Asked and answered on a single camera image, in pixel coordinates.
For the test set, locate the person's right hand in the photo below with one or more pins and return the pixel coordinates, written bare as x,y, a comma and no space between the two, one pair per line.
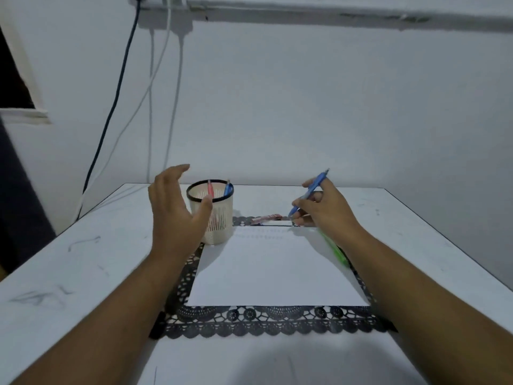
330,212

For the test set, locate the person's left hand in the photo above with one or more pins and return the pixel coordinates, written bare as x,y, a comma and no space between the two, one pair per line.
170,220

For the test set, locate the person's left thumb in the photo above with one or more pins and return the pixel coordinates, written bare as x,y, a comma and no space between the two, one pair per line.
202,214

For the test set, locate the person's right thumb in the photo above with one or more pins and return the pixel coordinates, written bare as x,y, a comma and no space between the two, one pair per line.
304,201

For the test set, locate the blue ballpoint pen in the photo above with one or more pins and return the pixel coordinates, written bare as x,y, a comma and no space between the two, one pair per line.
316,184

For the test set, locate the person's left forearm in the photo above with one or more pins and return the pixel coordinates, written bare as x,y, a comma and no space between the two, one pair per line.
100,316

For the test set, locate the person's right forearm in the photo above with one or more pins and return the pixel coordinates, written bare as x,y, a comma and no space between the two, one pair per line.
421,304

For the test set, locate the white mesh pen holder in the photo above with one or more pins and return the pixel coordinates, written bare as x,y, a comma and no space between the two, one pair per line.
219,220

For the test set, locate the pink pen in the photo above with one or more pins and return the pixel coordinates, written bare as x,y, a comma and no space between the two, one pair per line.
210,189

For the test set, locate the blue pen with dark cap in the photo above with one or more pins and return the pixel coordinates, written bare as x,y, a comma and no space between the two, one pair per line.
227,189

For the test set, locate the pink eraser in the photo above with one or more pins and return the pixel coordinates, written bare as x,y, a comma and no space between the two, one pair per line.
266,218

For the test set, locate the green pen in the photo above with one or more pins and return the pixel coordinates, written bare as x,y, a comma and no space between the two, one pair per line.
334,248

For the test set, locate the white paper sheet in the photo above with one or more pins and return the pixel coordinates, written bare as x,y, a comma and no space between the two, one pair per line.
272,272

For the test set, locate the black lace table mat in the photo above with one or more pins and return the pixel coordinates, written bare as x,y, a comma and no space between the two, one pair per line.
260,322

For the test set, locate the white window frame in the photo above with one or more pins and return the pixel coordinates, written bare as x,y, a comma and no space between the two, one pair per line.
28,104

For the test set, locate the white wall socket strip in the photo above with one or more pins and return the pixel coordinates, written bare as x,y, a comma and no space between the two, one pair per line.
160,0

